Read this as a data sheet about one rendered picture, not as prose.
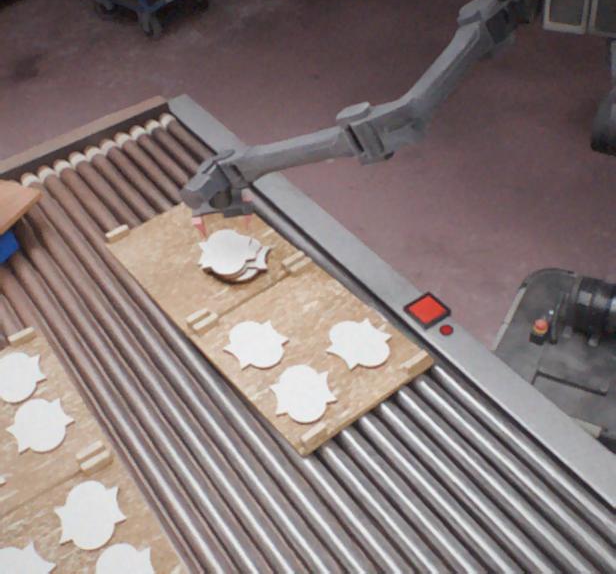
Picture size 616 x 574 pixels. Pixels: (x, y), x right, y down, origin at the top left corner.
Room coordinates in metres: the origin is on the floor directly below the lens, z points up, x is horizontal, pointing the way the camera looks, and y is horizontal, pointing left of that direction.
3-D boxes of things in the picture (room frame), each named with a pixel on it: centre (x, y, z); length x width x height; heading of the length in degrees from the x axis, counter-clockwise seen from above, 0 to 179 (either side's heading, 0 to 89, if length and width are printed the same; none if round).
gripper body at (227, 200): (1.52, 0.16, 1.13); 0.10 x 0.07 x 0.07; 92
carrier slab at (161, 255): (1.55, 0.23, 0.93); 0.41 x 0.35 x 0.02; 31
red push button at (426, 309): (1.26, -0.27, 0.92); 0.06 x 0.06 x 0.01; 28
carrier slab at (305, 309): (1.19, 0.01, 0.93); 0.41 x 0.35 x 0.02; 32
